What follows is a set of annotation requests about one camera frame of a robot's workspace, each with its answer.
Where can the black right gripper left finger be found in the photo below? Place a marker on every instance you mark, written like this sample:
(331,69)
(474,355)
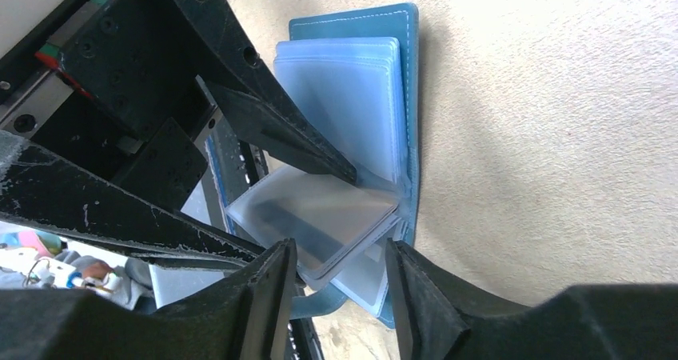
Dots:
(244,316)

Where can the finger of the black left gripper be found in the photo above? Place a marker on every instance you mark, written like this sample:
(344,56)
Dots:
(251,99)

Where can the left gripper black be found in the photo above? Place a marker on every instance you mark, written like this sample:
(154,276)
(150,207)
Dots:
(104,84)

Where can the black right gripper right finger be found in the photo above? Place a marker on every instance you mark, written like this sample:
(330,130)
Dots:
(441,316)

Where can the blue leather card holder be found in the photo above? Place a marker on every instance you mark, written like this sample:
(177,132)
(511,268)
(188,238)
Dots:
(353,75)

